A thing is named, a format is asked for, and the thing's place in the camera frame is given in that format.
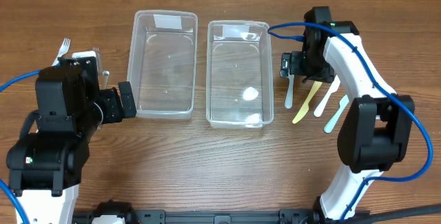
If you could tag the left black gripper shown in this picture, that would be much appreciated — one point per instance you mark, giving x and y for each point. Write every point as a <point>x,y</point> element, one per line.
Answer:
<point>126,100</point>

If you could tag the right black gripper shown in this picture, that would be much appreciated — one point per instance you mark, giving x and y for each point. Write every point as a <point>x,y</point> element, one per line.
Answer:
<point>287,65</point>

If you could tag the yellow plastic knife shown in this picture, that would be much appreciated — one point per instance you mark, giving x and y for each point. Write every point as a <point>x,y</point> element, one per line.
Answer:
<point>305,106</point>

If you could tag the light blue plastic knife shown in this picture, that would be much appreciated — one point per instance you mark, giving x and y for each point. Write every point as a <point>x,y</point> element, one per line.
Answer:
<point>289,96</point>

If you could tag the white plastic knife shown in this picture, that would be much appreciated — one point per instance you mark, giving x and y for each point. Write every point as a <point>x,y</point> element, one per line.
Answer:
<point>332,89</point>

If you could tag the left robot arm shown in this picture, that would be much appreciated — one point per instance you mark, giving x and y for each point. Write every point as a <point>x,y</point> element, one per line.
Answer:
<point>45,164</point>

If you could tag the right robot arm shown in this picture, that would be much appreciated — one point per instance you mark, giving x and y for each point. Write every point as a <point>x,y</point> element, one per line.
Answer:
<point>376,129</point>

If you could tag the right clear plastic container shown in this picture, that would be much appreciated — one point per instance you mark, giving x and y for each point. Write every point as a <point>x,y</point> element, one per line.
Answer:
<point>239,80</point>

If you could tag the clear plastic container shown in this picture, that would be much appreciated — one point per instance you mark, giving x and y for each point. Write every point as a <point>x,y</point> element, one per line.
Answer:
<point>239,80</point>
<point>162,63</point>

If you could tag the left clear plastic container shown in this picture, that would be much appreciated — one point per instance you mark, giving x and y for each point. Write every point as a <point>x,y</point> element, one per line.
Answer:
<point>162,63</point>

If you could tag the upright metal fork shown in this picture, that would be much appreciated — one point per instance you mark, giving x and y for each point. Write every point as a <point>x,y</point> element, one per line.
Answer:
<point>98,61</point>

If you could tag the light blue plastic fork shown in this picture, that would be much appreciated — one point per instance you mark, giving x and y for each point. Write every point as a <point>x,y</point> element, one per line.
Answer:
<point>65,46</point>

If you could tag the thick handled metal fork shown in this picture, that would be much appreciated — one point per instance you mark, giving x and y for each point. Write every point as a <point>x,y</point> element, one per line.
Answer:
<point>105,79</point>

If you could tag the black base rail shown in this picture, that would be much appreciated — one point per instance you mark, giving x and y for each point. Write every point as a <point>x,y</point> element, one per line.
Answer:
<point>122,212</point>

